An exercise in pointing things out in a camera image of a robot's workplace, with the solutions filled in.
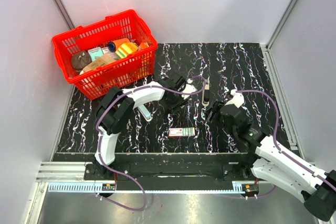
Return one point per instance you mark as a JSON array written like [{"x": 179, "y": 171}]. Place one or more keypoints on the red plastic shopping basket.
[{"x": 96, "y": 83}]

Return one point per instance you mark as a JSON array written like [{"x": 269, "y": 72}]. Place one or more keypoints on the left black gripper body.
[{"x": 172, "y": 104}]

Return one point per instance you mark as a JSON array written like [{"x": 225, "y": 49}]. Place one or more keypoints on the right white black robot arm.
[{"x": 272, "y": 162}]

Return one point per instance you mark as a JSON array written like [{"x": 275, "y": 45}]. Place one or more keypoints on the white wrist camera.
[
  {"x": 237, "y": 99},
  {"x": 189, "y": 88}
]

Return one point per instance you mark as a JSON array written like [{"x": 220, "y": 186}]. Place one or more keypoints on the orange cylinder blue cap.
[{"x": 115, "y": 44}]

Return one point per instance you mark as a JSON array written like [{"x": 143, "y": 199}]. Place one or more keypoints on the white black large stapler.
[{"x": 206, "y": 94}]

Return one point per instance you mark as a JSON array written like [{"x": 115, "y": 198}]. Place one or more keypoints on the light blue small stapler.
[{"x": 145, "y": 113}]

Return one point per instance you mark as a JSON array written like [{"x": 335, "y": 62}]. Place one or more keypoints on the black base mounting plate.
[{"x": 174, "y": 172}]

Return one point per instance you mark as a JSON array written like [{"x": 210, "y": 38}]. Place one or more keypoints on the orange small packet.
[{"x": 143, "y": 45}]

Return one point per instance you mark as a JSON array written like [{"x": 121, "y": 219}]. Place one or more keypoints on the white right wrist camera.
[{"x": 237, "y": 99}]

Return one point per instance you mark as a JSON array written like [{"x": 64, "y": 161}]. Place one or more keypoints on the brown cardboard package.
[{"x": 105, "y": 59}]

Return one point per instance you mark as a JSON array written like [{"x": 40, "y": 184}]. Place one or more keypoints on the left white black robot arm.
[{"x": 117, "y": 105}]

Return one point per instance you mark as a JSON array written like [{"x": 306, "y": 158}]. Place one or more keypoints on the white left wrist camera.
[{"x": 189, "y": 88}]

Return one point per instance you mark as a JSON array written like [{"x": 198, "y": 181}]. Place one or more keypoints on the yellow green striped sponge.
[{"x": 126, "y": 49}]

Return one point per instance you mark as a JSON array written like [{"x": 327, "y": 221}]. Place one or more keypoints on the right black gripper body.
[{"x": 218, "y": 117}]

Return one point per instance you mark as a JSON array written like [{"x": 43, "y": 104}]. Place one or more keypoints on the red staple box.
[{"x": 181, "y": 132}]

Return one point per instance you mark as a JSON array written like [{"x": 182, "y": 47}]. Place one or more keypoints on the brown round bun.
[{"x": 80, "y": 60}]

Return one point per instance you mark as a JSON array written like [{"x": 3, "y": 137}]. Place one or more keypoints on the teal small box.
[{"x": 95, "y": 53}]

